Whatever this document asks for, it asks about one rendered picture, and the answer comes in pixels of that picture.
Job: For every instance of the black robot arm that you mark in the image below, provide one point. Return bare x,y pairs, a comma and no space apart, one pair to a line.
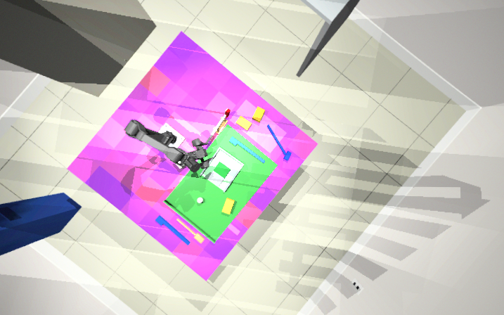
160,141

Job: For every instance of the green rectangular mat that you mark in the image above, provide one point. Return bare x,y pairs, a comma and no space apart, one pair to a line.
208,215

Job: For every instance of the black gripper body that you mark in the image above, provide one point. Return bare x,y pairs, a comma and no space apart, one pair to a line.
203,164

